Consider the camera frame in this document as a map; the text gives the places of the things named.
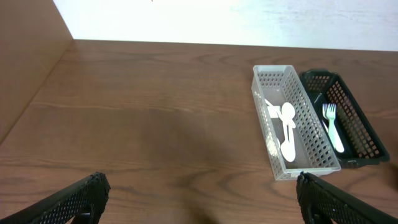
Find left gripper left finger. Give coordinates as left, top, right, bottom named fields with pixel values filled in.
left=1, top=172, right=111, bottom=224

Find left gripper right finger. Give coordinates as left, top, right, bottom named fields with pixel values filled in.
left=296, top=172, right=397, bottom=224

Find white plastic spoon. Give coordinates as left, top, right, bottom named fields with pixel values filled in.
left=280, top=102, right=295, bottom=123
left=265, top=100, right=296, bottom=129
left=279, top=102, right=297, bottom=163

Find black plastic mesh basket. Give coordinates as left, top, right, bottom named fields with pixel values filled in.
left=299, top=69, right=390, bottom=169

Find white plastic fork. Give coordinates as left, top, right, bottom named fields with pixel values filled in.
left=322, top=103, right=328, bottom=133

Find light blue plastic fork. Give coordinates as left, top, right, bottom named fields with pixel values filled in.
left=326, top=103, right=345, bottom=153

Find white plastic spoon top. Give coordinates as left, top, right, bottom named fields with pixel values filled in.
left=265, top=100, right=296, bottom=129

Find clear plastic mesh basket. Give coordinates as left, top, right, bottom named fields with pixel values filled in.
left=251, top=65, right=341, bottom=180

